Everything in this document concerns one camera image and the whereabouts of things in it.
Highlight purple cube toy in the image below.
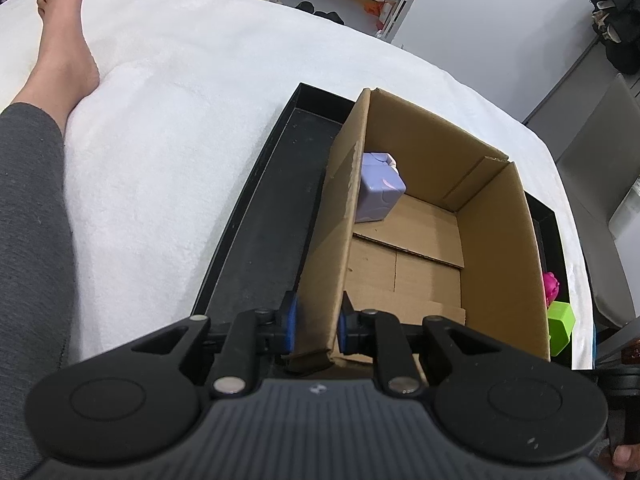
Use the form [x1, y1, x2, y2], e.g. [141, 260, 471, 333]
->
[354, 152, 405, 223]

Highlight pink toy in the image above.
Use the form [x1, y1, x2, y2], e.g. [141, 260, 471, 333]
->
[542, 271, 563, 307]

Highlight white blanket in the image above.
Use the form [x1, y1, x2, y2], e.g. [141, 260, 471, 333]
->
[0, 0, 596, 372]

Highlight brown cardboard box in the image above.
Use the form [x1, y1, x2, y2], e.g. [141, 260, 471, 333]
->
[285, 87, 552, 376]

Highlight person's left leg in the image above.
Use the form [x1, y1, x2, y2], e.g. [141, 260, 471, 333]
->
[0, 0, 101, 480]

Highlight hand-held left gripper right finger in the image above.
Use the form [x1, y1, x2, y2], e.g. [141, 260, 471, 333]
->
[337, 291, 502, 396]

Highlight person's right hand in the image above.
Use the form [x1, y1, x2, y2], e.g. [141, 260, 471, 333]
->
[611, 444, 640, 480]

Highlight green plastic block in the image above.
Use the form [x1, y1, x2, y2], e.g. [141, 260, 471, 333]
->
[546, 301, 577, 357]

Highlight black tray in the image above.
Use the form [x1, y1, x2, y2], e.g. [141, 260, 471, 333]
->
[192, 82, 573, 377]

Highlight pile of dark clothes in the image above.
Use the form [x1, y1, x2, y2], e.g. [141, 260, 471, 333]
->
[587, 0, 640, 92]

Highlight black shoes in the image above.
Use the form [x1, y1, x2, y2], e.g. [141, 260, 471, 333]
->
[295, 1, 347, 26]

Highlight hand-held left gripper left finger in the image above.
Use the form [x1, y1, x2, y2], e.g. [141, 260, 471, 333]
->
[130, 291, 300, 402]

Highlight orange bag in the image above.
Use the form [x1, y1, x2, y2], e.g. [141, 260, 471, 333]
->
[365, 0, 396, 23]

